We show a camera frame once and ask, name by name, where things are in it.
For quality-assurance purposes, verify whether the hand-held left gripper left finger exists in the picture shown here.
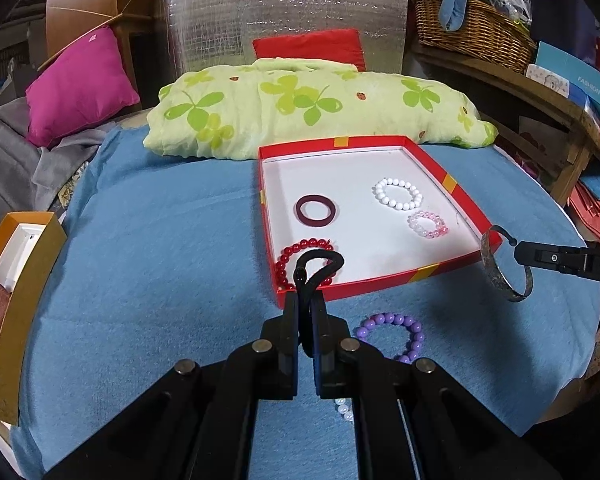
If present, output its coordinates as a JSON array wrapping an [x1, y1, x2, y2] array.
[[42, 292, 300, 480]]

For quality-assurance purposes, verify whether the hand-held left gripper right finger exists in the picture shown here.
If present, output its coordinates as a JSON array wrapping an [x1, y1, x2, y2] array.
[[312, 296, 564, 480]]

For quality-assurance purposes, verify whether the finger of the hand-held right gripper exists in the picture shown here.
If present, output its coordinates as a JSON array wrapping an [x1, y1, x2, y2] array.
[[512, 241, 588, 277]]

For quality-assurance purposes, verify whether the silver cuff bangle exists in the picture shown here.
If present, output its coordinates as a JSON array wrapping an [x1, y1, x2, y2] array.
[[480, 225, 534, 303]]

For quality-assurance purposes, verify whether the black cord bracelet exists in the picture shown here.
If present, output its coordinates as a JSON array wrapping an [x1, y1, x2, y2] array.
[[294, 248, 346, 358]]

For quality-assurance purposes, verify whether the red shallow box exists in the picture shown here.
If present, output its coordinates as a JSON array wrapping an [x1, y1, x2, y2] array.
[[257, 135, 504, 309]]

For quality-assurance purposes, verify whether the stack of coral cloths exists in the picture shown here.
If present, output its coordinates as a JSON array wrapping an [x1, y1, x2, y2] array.
[[567, 174, 600, 247]]

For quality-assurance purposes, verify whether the dark red bangle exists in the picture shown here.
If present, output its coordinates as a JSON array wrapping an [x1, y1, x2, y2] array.
[[295, 194, 340, 224]]

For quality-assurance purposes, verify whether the blue blanket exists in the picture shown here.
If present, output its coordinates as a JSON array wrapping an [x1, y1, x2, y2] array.
[[10, 125, 600, 480]]

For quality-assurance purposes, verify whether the wooden shelf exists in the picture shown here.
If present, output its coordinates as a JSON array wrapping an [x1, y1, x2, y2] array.
[[409, 42, 600, 207]]

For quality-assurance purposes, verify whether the light blue cardboard box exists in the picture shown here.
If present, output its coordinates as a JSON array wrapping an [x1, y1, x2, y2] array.
[[526, 41, 600, 124]]

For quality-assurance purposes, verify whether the wicker basket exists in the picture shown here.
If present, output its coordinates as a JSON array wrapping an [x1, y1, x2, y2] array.
[[410, 0, 538, 75]]

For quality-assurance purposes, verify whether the yellow box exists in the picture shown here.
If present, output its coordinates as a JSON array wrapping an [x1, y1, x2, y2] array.
[[0, 211, 69, 427]]

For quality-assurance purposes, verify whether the blue cloth bow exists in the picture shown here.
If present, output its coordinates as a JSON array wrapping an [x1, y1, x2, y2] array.
[[439, 0, 487, 31]]

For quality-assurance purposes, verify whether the red cushion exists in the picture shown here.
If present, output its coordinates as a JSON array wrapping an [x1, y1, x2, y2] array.
[[252, 28, 366, 72]]

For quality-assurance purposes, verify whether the magenta pillow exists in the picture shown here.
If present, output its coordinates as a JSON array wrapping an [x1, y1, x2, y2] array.
[[24, 25, 141, 149]]

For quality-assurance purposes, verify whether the grey cloth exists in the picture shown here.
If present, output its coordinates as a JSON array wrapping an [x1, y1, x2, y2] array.
[[0, 97, 112, 257]]

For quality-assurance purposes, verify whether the silver insulated panel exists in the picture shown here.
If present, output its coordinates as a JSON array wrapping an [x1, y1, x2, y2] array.
[[152, 0, 414, 92]]

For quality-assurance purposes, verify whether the white pearl bracelet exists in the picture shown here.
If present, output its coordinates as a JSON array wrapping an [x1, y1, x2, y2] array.
[[333, 397, 357, 424]]

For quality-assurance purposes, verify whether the purple bead bracelet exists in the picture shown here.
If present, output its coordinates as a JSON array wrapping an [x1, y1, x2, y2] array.
[[355, 312, 426, 365]]

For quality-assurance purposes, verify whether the red bead bracelet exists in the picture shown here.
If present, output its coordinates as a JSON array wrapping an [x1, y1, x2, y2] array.
[[274, 240, 339, 292]]

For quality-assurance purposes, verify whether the pink bead bracelet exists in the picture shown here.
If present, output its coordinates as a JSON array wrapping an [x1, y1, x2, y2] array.
[[407, 210, 450, 240]]

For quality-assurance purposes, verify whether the white bead bracelet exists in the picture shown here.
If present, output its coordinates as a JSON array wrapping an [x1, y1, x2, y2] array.
[[372, 177, 425, 211]]

